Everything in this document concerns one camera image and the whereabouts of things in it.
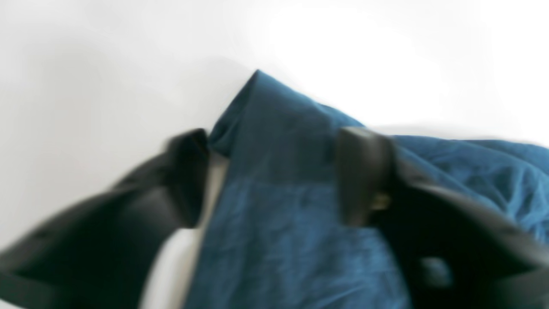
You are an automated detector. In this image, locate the dark blue T-shirt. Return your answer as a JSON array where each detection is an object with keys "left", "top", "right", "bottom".
[{"left": 184, "top": 71, "right": 549, "bottom": 309}]

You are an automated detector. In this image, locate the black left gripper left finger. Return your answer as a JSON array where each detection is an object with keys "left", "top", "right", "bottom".
[{"left": 0, "top": 129, "right": 209, "bottom": 309}]

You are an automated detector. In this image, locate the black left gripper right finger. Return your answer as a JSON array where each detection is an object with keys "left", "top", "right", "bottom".
[{"left": 337, "top": 127, "right": 549, "bottom": 309}]

